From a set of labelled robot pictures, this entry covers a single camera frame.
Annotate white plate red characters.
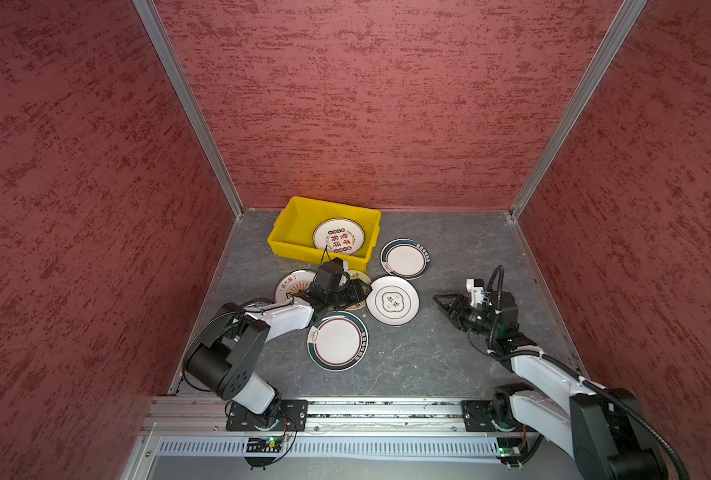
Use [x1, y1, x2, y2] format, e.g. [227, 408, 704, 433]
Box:
[313, 218, 365, 255]

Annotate cream plate small motifs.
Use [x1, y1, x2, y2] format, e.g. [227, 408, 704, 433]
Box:
[346, 270, 371, 311]

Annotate yellow plastic bin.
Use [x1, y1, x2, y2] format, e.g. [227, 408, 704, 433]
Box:
[268, 196, 381, 272]

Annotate left controller board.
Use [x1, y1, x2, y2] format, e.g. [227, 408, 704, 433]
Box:
[246, 437, 284, 456]

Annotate left aluminium corner post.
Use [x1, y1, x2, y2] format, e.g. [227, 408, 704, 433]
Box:
[133, 0, 246, 220]

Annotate white plate green rim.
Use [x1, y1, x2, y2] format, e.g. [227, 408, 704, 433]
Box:
[379, 238, 431, 280]
[307, 311, 369, 372]

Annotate aluminium corner post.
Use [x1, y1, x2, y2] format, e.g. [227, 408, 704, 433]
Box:
[509, 0, 647, 223]
[133, 0, 246, 220]

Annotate white plate green rim far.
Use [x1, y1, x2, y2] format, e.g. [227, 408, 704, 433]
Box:
[379, 238, 431, 280]

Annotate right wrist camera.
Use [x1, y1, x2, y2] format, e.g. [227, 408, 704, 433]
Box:
[465, 278, 489, 309]

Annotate white plate orange sunburst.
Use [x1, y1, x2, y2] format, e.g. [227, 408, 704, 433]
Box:
[274, 269, 316, 303]

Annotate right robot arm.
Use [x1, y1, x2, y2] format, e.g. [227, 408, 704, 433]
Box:
[433, 289, 669, 479]

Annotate controller board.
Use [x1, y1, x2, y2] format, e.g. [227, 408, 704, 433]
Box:
[495, 437, 527, 467]
[246, 437, 284, 456]

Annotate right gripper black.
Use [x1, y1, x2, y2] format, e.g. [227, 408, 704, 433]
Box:
[431, 293, 497, 337]

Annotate right aluminium corner post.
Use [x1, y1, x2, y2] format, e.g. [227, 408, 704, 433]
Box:
[509, 0, 647, 223]

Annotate black corrugated cable conduit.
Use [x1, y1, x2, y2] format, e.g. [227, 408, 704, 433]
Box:
[483, 265, 693, 480]

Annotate white plate green quatrefoil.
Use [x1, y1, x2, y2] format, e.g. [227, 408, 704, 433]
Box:
[367, 275, 421, 327]

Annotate aluminium front rail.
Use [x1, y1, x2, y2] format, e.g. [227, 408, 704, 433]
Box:
[143, 396, 521, 436]

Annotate right controller board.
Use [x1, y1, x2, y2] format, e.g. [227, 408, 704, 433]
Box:
[495, 437, 527, 467]

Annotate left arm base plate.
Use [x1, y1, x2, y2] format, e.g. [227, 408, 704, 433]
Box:
[225, 399, 309, 433]

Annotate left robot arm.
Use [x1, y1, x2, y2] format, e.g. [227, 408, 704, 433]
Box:
[182, 259, 371, 430]

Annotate teal patterned small plate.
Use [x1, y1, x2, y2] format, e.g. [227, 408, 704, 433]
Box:
[241, 297, 275, 310]

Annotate white plate green rim near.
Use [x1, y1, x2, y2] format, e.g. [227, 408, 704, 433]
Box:
[307, 311, 369, 372]

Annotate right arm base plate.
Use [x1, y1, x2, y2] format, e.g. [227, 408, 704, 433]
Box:
[461, 399, 515, 433]

